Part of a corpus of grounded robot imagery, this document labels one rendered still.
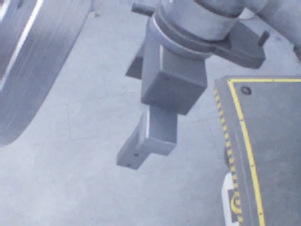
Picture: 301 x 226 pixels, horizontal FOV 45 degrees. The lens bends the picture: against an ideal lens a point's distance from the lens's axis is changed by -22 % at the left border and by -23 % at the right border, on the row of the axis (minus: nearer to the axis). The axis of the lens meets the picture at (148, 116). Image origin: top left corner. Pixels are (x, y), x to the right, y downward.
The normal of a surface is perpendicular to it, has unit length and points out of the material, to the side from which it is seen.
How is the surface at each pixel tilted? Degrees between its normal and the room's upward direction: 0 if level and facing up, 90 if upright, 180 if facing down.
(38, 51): 81
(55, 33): 75
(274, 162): 0
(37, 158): 0
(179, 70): 25
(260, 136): 0
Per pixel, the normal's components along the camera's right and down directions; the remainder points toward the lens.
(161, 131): 0.37, -0.55
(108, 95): -0.02, -0.70
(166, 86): -0.04, 0.79
